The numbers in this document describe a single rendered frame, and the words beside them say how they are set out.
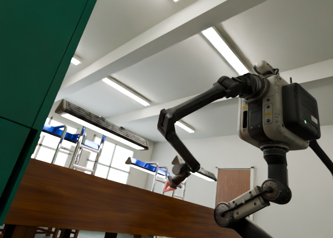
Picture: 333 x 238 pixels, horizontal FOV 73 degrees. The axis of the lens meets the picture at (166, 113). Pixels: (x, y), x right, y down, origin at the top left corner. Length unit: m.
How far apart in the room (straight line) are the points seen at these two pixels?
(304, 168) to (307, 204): 0.73
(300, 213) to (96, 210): 5.04
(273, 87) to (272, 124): 0.20
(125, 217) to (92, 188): 0.20
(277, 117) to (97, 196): 0.88
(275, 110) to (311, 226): 4.53
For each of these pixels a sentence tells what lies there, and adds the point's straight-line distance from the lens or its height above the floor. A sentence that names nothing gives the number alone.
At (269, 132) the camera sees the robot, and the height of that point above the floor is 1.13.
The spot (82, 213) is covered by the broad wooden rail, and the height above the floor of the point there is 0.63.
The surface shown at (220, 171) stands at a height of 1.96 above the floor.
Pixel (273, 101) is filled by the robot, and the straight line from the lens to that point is 1.25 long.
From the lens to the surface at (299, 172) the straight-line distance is 5.79.
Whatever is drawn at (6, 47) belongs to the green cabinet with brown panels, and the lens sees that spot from 0.81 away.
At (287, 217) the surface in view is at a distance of 5.73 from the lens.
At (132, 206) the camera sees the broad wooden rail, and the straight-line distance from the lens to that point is 1.05.
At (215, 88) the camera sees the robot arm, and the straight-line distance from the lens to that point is 1.12.
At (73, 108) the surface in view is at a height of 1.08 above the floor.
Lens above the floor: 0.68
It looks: 24 degrees up
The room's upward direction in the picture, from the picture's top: 11 degrees clockwise
